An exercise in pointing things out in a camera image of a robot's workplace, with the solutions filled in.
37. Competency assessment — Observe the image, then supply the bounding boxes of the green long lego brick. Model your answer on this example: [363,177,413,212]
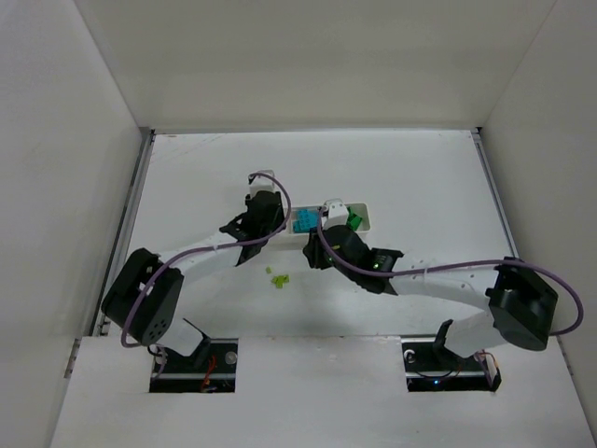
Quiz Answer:
[346,212,363,231]

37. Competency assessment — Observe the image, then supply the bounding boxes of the blue square lego brick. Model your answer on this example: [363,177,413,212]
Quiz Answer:
[293,221,309,233]

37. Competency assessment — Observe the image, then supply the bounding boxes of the blue long lego brick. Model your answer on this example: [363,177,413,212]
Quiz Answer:
[293,209,318,233]

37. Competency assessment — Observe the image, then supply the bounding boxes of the lime lego cluster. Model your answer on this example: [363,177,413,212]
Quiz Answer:
[271,274,290,288]

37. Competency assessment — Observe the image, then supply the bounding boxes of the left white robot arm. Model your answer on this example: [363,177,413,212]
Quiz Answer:
[101,190,285,366]

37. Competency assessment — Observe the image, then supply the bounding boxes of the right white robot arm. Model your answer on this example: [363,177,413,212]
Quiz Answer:
[302,226,558,358]

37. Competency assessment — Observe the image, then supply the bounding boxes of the white compartment tray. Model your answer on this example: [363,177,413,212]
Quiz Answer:
[272,203,371,248]

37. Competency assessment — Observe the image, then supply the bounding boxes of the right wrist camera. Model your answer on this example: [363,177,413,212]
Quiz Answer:
[322,199,349,230]

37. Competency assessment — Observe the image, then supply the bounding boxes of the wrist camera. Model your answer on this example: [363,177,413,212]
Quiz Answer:
[322,199,349,230]
[248,170,275,196]

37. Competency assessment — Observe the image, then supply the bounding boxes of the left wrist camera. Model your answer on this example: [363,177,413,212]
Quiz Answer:
[248,170,275,196]

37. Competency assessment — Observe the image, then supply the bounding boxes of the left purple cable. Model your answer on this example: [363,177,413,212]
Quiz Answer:
[120,172,293,379]

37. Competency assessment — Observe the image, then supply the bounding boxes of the purple cable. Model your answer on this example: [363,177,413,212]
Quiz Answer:
[316,207,586,337]
[120,172,293,379]

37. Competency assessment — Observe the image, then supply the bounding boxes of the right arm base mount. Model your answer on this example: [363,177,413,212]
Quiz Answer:
[401,320,502,393]

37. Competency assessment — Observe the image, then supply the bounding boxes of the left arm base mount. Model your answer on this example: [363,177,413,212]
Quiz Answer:
[147,332,239,394]

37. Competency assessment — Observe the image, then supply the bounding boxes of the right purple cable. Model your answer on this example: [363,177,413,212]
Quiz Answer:
[316,207,586,337]

